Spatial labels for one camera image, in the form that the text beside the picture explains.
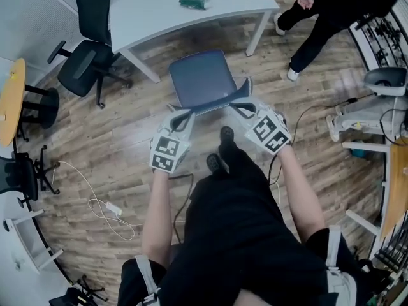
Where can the black mesh chair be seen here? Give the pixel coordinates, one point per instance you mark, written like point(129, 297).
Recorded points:
point(25, 177)

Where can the round wooden table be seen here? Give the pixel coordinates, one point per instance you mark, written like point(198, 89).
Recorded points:
point(11, 104)

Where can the blue office chair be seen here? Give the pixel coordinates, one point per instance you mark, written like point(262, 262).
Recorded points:
point(201, 78)

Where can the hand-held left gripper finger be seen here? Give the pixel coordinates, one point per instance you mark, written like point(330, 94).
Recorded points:
point(165, 123)
point(191, 129)

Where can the green crushed can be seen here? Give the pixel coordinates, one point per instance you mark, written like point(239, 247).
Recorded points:
point(192, 2)

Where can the black metal railing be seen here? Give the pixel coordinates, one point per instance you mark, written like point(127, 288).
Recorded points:
point(382, 43)

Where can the white desk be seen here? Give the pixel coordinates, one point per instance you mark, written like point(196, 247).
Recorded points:
point(28, 237)

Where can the person's black shoe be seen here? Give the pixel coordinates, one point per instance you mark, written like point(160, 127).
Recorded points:
point(227, 134)
point(214, 164)

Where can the person's right forearm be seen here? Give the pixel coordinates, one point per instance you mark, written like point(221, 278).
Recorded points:
point(301, 196)

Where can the person's right black shoe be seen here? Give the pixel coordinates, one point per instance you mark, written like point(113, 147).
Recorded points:
point(227, 134)

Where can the person's left forearm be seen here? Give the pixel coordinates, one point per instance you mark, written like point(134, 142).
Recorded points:
point(159, 215)

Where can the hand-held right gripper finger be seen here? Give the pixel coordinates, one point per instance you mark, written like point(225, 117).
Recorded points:
point(255, 102)
point(247, 118)

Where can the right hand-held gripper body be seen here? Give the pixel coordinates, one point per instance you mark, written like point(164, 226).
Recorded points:
point(269, 132)

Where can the teal box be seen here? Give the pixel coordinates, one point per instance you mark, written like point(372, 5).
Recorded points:
point(358, 152)

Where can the small yellow object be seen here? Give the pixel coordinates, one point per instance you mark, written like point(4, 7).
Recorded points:
point(12, 75)

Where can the black office chair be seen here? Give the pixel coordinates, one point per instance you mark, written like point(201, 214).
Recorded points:
point(83, 69)

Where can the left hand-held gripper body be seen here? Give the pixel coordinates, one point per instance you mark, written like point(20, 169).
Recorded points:
point(167, 153)

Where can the person's left black shoe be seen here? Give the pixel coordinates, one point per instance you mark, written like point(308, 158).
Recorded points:
point(214, 164)

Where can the person's black clothing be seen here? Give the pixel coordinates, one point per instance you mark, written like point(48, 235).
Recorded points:
point(239, 234)

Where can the wooden desk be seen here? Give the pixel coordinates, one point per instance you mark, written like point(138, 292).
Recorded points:
point(398, 177)

